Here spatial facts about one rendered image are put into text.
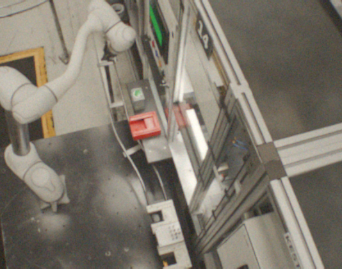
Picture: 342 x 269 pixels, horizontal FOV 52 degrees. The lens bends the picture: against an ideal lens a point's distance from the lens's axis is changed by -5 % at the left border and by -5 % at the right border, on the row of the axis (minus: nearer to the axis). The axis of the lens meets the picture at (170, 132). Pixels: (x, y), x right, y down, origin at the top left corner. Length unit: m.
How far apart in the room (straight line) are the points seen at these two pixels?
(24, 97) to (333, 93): 1.18
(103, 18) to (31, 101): 0.54
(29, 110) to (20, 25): 2.52
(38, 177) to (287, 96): 1.43
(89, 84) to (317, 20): 2.53
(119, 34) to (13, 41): 2.27
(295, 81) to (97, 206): 1.50
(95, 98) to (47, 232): 1.49
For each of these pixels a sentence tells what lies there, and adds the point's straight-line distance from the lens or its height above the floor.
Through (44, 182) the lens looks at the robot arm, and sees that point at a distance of 2.01.
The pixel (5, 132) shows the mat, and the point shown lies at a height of 0.01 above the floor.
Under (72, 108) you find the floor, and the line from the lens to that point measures 3.29.
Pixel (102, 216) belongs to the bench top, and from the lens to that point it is 2.17.
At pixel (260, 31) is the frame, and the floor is 2.01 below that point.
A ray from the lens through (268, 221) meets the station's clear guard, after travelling 0.97.
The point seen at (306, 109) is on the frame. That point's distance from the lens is 0.97.
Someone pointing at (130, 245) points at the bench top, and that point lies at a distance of 2.13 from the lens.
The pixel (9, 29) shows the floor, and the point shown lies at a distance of 4.05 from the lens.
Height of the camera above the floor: 2.78
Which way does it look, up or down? 63 degrees down
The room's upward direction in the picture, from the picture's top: 6 degrees clockwise
